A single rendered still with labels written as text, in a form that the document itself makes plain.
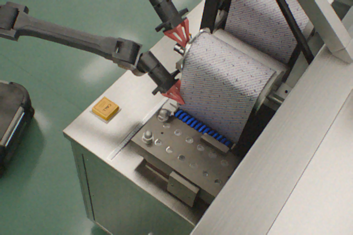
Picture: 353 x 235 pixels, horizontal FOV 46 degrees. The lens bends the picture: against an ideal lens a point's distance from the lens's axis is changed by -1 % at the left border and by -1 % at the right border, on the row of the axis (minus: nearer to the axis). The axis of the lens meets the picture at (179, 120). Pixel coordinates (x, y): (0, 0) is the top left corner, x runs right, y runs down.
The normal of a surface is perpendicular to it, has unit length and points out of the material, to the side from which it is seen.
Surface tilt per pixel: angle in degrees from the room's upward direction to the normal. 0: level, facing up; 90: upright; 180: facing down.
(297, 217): 0
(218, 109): 90
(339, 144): 0
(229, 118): 90
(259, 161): 0
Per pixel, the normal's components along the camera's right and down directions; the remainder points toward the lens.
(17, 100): 0.11, -0.55
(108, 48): 0.10, -0.21
